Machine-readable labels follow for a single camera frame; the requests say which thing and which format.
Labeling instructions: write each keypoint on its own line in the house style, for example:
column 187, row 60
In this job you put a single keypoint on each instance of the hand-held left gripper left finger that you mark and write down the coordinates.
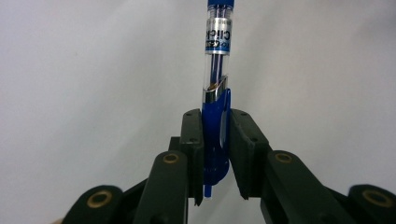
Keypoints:
column 194, row 149

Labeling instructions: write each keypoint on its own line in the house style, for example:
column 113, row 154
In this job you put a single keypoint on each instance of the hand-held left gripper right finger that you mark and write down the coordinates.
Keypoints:
column 249, row 155

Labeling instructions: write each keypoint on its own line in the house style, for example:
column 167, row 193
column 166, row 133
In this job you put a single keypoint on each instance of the blue click pen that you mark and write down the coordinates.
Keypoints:
column 216, row 130

